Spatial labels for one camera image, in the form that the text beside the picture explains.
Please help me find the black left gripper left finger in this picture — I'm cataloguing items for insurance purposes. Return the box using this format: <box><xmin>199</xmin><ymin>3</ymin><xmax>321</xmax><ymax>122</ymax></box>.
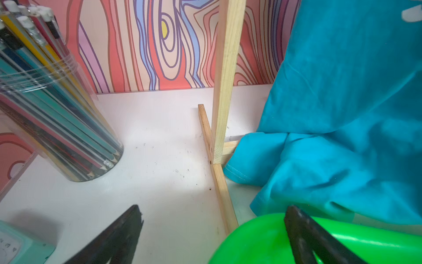
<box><xmin>66</xmin><ymin>205</ymin><xmax>144</xmax><ymax>264</ymax></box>

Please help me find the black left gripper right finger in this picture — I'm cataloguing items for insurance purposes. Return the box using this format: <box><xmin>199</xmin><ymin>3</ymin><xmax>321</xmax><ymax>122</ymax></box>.
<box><xmin>284</xmin><ymin>206</ymin><xmax>365</xmax><ymax>264</ymax></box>

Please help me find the teal t-shirt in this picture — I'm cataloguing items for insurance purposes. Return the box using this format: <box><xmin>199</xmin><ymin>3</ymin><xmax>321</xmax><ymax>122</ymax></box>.
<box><xmin>223</xmin><ymin>0</ymin><xmax>422</xmax><ymax>225</ymax></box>

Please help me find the green plastic basket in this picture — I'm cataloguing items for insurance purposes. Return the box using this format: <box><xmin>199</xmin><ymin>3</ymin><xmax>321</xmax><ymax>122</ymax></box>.
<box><xmin>209</xmin><ymin>213</ymin><xmax>422</xmax><ymax>264</ymax></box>

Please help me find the clear pencil cup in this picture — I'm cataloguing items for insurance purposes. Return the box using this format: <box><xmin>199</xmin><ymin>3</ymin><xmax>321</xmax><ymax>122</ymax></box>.
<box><xmin>1</xmin><ymin>1</ymin><xmax>124</xmax><ymax>182</ymax></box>

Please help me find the wooden clothes rack frame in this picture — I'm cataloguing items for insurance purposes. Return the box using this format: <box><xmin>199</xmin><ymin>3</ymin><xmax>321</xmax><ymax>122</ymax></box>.
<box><xmin>198</xmin><ymin>1</ymin><xmax>246</xmax><ymax>235</ymax></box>

